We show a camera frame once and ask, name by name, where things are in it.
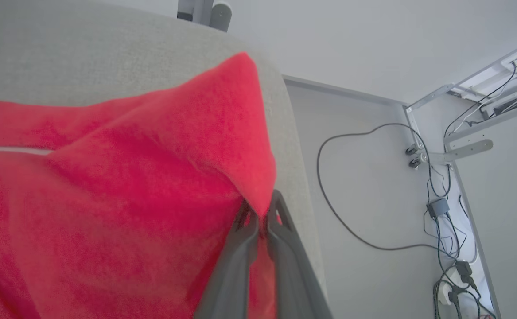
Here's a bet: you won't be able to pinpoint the thin black tray cable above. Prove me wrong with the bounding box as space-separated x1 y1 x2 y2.
443 60 517 138

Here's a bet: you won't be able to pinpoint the white power strip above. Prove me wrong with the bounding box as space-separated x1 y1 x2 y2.
435 279 463 307

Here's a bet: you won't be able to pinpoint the red and white shirt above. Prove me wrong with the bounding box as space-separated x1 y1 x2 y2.
0 51 282 319

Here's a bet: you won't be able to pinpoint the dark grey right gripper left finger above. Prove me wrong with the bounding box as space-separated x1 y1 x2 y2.
194 201 260 319

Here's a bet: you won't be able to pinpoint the black cable bundle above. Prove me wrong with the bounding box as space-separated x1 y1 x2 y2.
422 164 496 319

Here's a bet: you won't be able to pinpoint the long black looped cable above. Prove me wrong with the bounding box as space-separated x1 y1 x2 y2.
315 122 459 258

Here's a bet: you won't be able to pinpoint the black plug adapter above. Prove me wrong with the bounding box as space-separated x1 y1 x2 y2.
455 261 479 289

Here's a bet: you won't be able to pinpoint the grey stand post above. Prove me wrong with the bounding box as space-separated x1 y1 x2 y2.
177 0 233 33

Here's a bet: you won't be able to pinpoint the white metal desk frame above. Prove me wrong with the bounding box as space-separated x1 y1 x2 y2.
402 35 517 319

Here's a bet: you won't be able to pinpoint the grey metal desk bracket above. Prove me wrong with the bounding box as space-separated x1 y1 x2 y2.
404 139 494 171

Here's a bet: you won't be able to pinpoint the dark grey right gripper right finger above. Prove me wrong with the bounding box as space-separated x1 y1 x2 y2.
264 189 334 319

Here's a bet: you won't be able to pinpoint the grey fabric sofa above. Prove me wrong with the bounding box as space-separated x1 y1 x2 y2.
0 0 328 304

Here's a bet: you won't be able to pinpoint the dark grey power adapter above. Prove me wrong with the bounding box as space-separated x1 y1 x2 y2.
426 198 451 219

